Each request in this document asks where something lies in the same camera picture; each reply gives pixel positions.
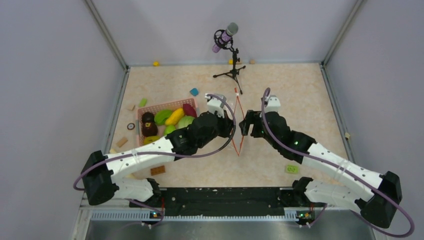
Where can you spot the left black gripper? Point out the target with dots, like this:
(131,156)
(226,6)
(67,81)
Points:
(228,124)

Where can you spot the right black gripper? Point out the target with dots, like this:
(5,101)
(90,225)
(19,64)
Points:
(252,117)

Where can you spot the clear zip top bag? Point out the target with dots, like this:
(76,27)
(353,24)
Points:
(233,99)

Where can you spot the green cabbage toy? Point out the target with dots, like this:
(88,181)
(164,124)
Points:
(185,121)

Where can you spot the dark red sweet potato toy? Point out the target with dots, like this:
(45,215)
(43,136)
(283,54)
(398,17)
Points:
(189,110)

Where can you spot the yellow mango toy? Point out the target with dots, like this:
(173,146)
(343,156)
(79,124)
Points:
(175,117)

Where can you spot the light green lime toy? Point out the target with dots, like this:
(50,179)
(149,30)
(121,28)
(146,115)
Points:
(169,129)

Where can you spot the brown bear chocolate toy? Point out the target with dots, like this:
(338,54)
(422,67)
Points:
(149,129)

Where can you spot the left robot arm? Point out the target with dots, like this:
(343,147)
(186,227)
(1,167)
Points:
(104,176)

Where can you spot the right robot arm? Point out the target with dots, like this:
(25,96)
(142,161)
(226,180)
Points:
(374,196)

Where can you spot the blue block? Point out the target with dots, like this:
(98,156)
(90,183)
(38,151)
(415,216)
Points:
(194,92)

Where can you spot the green lego brick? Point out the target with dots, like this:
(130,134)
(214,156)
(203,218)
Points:
(291,169)

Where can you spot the green pepper toy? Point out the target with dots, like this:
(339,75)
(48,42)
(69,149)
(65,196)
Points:
(161,116)

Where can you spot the dark brown round toy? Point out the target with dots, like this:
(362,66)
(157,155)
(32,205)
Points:
(148,117)

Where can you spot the green block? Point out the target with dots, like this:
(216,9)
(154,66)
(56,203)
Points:
(142,103)

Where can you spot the small wooden cube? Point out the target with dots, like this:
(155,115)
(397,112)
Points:
(130,107)

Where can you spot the wooden rectangular block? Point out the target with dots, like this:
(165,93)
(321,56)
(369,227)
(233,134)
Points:
(120,143)

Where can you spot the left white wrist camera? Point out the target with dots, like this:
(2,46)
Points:
(215,104)

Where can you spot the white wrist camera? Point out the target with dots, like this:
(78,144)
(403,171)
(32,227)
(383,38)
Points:
(215,104)
(272,104)

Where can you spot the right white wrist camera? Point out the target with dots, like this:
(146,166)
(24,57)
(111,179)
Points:
(272,104)

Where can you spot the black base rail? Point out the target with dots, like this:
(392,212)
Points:
(228,201)

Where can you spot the small round ring toy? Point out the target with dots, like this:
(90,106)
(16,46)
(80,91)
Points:
(131,126)

